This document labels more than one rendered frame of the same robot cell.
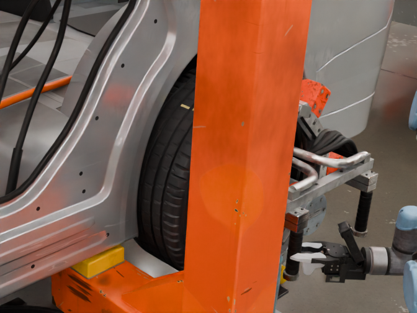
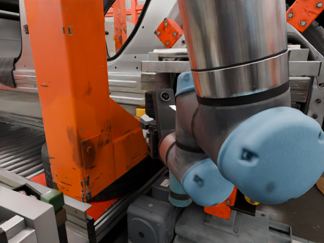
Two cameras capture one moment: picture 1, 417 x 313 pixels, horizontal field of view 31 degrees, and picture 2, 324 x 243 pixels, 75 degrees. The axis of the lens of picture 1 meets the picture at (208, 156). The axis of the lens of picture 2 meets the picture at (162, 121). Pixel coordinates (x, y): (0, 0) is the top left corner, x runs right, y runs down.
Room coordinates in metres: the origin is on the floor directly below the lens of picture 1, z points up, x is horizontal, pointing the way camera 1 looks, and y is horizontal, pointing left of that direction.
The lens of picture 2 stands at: (1.59, -0.83, 0.98)
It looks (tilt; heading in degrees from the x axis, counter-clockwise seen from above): 16 degrees down; 76
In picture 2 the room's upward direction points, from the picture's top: straight up
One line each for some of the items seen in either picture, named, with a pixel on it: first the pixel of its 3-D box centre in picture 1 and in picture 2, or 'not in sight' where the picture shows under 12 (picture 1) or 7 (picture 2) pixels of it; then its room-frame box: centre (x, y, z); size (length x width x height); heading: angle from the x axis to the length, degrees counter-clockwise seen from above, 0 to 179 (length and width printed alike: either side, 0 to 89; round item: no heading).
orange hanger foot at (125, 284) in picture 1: (131, 283); (135, 121); (1.70, 0.18, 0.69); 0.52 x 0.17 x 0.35; 49
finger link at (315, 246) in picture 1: (304, 254); not in sight; (1.73, -0.28, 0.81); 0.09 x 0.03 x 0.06; 85
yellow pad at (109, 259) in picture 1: (91, 253); (152, 111); (1.81, 0.31, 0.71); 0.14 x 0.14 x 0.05; 49
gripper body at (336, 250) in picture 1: (344, 261); (167, 140); (1.71, -0.38, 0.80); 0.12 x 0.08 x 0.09; 94
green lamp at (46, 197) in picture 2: not in sight; (52, 200); (1.43, -0.32, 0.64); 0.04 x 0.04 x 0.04; 49
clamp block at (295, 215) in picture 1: (289, 215); (155, 80); (1.72, -0.22, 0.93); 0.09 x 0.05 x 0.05; 49
